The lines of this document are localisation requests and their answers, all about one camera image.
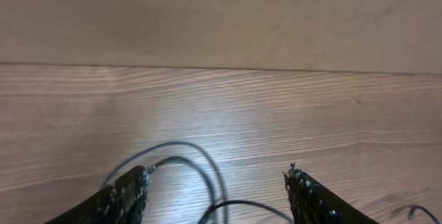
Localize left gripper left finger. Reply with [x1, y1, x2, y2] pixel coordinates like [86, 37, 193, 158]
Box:
[47, 165, 149, 224]

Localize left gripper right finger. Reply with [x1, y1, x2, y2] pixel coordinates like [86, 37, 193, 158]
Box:
[283, 163, 376, 224]

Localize black USB cable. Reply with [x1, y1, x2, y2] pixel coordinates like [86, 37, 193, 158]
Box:
[102, 140, 294, 224]

